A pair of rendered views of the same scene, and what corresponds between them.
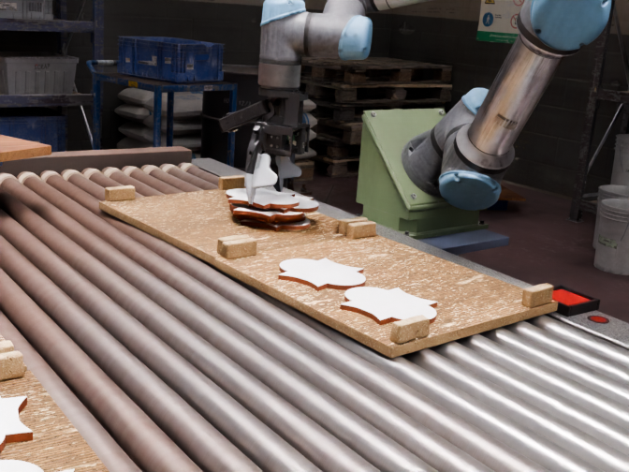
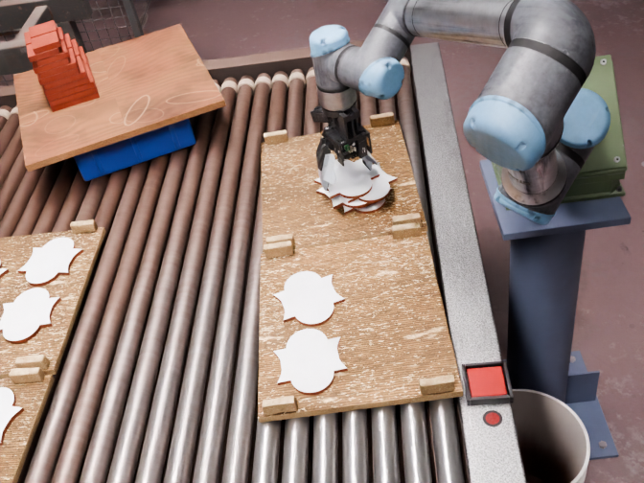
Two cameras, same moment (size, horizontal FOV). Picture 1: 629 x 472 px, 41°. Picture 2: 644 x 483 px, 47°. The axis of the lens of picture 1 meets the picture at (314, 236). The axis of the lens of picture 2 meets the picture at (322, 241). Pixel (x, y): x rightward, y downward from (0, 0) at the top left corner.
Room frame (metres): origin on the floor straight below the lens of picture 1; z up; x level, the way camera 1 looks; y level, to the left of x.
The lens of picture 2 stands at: (0.57, -0.76, 1.98)
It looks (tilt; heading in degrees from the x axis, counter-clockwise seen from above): 42 degrees down; 45
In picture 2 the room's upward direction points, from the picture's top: 12 degrees counter-clockwise
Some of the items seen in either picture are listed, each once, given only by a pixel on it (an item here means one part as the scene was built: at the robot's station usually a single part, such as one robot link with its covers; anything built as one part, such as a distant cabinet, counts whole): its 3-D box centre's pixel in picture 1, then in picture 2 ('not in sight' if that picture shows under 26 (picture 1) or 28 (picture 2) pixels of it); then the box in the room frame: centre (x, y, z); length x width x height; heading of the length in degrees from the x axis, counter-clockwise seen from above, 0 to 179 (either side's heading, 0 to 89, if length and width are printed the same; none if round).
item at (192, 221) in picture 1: (232, 220); (336, 183); (1.57, 0.16, 0.93); 0.41 x 0.35 x 0.02; 41
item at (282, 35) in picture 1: (284, 31); (333, 58); (1.54, 0.08, 1.29); 0.09 x 0.08 x 0.11; 81
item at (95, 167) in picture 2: not in sight; (126, 119); (1.49, 0.80, 0.97); 0.31 x 0.31 x 0.10; 59
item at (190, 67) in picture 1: (170, 59); not in sight; (4.83, 0.88, 0.96); 0.50 x 0.38 x 0.21; 54
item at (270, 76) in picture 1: (280, 76); (338, 93); (1.54, 0.08, 1.21); 0.08 x 0.08 x 0.05
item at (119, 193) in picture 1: (120, 193); (275, 137); (1.63, 0.39, 0.95); 0.06 x 0.02 x 0.03; 131
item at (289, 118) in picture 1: (280, 122); (344, 128); (1.53, 0.08, 1.13); 0.09 x 0.08 x 0.12; 66
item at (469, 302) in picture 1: (380, 284); (350, 316); (1.26, -0.11, 0.93); 0.41 x 0.35 x 0.02; 40
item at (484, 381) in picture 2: (563, 301); (487, 383); (1.26, -0.40, 0.92); 0.06 x 0.06 x 0.01; 36
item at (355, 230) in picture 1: (361, 229); (406, 230); (1.49, -0.08, 0.95); 0.06 x 0.02 x 0.03; 130
